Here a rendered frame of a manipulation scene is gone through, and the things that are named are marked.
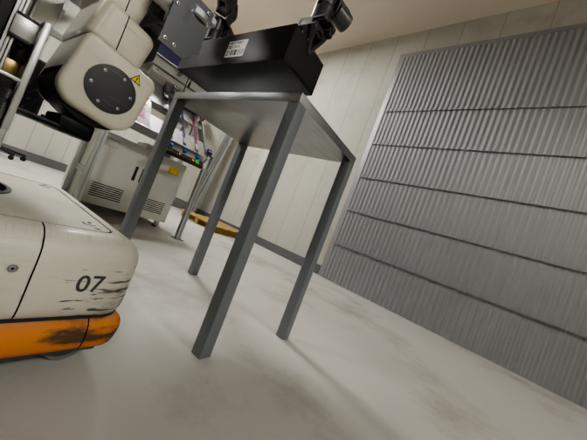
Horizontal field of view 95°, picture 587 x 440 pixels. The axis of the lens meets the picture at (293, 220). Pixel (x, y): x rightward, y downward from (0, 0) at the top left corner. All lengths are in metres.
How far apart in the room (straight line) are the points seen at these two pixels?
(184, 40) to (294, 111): 0.33
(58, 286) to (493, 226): 2.94
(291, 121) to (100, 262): 0.57
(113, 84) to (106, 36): 0.09
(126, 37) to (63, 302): 0.58
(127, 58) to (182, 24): 0.17
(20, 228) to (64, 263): 0.08
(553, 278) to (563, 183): 0.78
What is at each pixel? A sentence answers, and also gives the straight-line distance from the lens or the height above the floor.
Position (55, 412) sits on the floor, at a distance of 0.68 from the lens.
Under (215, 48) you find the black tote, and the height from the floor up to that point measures 0.93.
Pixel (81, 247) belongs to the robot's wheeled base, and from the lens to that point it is 0.63.
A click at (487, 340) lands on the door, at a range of 2.93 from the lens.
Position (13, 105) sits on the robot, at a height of 0.46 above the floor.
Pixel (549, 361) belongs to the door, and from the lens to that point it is 2.93.
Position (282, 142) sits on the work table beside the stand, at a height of 0.64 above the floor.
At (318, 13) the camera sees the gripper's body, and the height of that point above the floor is 1.06.
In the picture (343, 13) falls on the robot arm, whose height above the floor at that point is 1.12.
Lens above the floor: 0.43
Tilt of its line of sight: 2 degrees up
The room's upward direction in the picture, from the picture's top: 21 degrees clockwise
